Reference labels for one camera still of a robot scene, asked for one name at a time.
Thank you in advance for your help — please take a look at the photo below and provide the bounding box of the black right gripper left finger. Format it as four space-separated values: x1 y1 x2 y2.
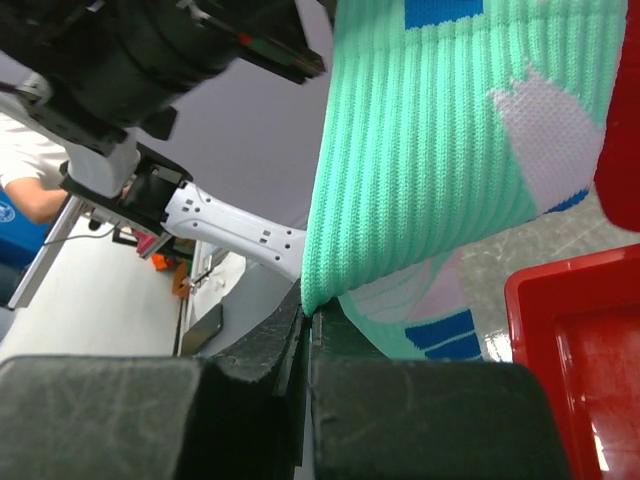
1 285 306 479

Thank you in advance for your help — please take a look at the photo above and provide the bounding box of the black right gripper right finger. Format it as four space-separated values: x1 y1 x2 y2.
310 302 570 479

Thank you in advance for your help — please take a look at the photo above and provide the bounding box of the red sock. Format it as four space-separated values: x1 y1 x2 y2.
595 0 639 232

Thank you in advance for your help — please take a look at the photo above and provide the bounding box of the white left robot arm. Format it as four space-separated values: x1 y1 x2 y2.
1 1 325 280

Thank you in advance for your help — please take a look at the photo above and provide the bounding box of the red plastic tray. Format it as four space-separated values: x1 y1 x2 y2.
504 245 639 479

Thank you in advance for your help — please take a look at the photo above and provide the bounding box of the person in white shirt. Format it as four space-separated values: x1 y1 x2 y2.
0 112 69 306

